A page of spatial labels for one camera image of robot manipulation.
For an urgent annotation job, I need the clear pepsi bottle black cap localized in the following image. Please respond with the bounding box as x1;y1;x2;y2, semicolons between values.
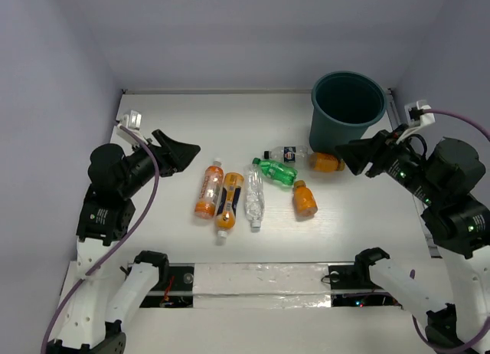
263;146;311;168

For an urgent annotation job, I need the crushed clear plastic bottle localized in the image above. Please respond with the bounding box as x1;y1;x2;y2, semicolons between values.
244;158;265;232

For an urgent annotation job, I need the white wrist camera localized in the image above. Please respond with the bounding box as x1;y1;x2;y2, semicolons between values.
404;100;436;128
116;110;142;132

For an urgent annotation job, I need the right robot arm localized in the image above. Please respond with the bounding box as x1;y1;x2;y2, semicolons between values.
329;129;489;353

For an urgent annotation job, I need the green plastic bottle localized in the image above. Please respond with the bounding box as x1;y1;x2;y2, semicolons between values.
252;158;298;186

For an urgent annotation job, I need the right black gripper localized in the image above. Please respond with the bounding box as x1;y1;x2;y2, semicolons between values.
333;121;442;202

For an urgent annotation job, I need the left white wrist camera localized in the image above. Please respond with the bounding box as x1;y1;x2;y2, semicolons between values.
116;110;142;132

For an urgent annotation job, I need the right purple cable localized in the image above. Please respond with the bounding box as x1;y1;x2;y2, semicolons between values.
411;108;490;354

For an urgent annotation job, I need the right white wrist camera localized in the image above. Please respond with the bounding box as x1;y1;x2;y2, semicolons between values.
404;100;436;128

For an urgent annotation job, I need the orange bottle blue label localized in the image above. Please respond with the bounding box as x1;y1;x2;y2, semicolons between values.
215;172;243;245

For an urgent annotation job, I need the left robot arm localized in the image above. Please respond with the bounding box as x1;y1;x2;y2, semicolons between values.
41;126;201;353

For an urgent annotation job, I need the tall orange drink bottle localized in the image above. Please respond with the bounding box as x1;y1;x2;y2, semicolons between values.
194;158;224;219

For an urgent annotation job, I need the dark teal plastic bin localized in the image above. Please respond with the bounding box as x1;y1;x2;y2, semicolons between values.
309;71;387;154

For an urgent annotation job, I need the small orange juice bottle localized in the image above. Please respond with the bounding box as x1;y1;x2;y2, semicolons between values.
293;180;318;218

